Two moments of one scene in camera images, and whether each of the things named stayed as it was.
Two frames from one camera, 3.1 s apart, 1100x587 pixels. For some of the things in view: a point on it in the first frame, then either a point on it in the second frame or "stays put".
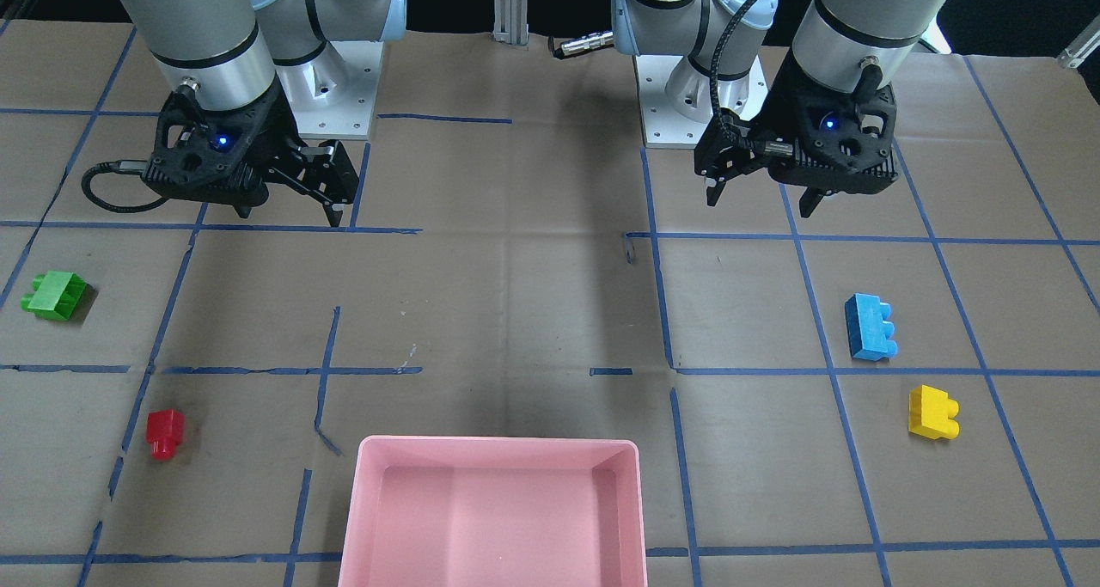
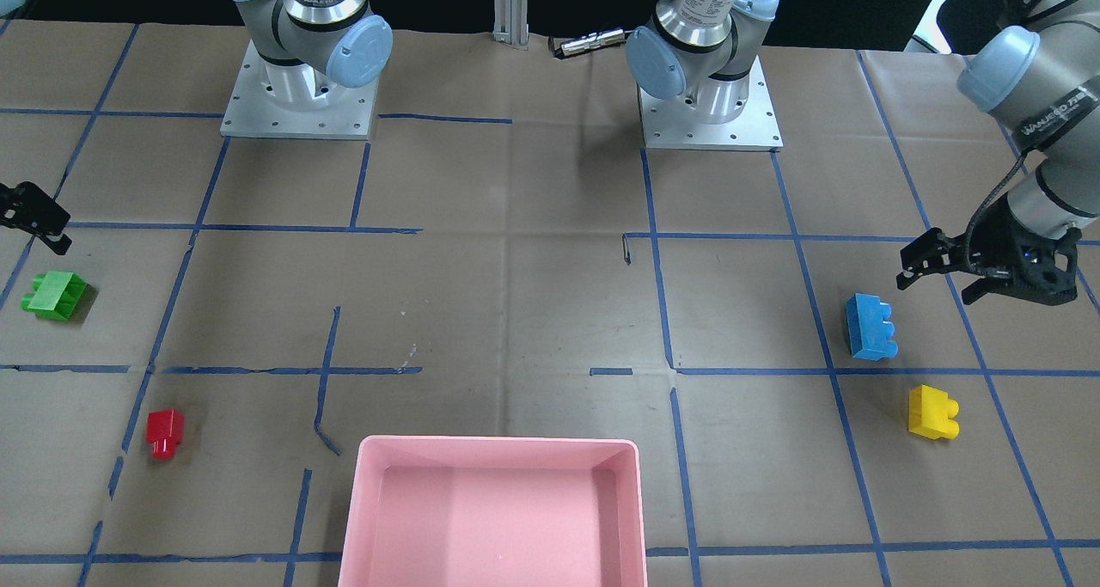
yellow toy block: x=930 y=411 stays put
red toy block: x=164 y=431 stays put
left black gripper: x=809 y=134 → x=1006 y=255
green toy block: x=55 y=296 stays put
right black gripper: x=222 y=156 → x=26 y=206
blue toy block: x=869 y=331 stays put
